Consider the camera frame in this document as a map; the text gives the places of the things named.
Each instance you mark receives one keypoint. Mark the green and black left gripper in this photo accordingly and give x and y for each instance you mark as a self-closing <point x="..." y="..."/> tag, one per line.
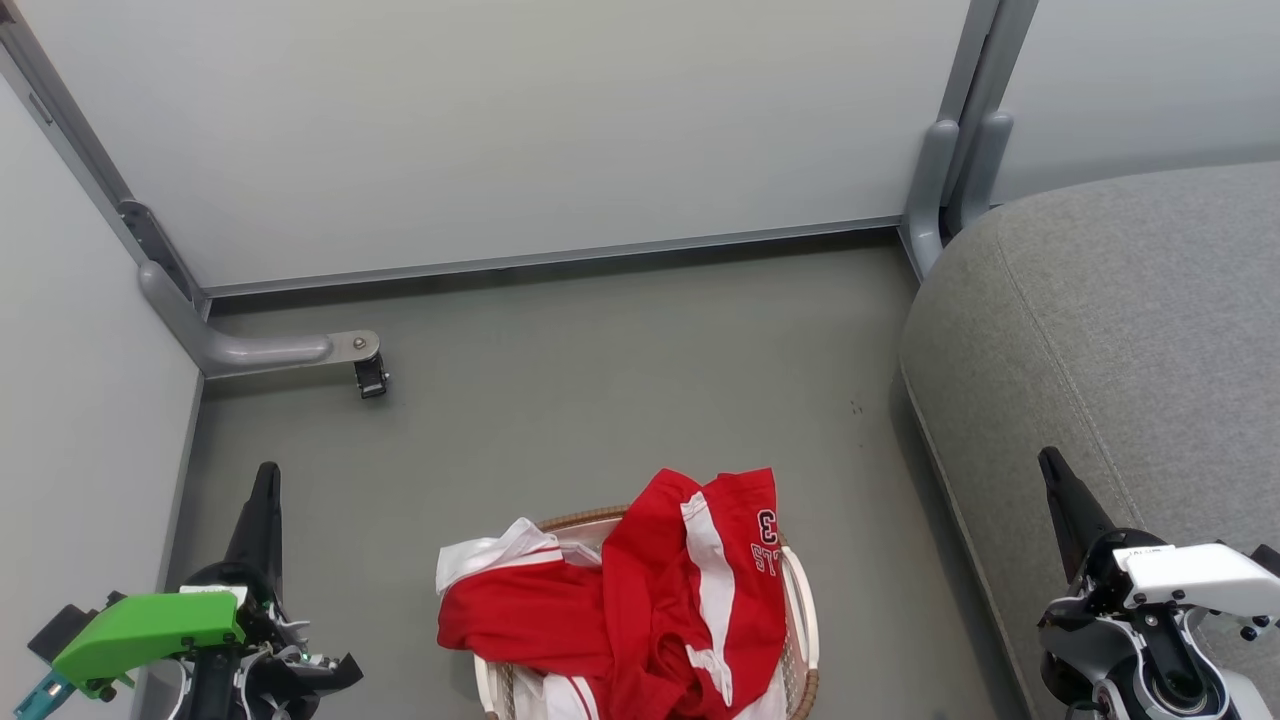
<point x="150" y="625"/>

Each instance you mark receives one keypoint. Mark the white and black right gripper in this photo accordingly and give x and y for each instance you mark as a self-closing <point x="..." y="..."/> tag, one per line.
<point x="1190" y="575"/>

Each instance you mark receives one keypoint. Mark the red and white jersey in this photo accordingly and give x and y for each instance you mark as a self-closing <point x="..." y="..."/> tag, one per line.
<point x="520" y="620"/>

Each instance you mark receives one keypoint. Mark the red and white shirt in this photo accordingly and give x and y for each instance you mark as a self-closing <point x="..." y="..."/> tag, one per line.
<point x="650" y="600"/>

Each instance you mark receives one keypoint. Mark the grey fabric sofa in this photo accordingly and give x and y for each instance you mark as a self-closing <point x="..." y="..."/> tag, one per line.
<point x="1150" y="330"/>

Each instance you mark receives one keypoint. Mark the grey metal partition foot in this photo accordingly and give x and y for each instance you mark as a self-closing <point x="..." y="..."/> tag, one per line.
<point x="250" y="350"/>

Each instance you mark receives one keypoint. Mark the black caster wheel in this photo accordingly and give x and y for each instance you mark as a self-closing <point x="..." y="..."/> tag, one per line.
<point x="371" y="378"/>

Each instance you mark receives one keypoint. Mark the round wicker laundry basket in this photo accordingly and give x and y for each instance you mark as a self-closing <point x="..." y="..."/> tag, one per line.
<point x="808" y="696"/>

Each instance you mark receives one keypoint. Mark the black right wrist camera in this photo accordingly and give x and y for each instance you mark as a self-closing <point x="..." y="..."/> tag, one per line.
<point x="1268" y="560"/>

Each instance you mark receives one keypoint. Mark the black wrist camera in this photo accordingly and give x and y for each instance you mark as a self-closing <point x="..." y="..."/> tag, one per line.
<point x="1268" y="560"/>
<point x="55" y="630"/>

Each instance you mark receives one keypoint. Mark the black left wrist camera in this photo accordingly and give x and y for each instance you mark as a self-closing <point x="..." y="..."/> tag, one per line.
<point x="55" y="630"/>

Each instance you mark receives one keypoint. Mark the grey partition post foot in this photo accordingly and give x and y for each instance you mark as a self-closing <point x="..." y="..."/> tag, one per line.
<point x="930" y="190"/>
<point x="985" y="165"/>

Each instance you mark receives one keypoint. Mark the grey partition bottom rail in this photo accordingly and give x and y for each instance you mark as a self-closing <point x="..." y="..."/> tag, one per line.
<point x="550" y="256"/>

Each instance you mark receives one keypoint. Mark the grey partition corner post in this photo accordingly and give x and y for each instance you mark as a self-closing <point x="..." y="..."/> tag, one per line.
<point x="70" y="125"/>
<point x="985" y="60"/>

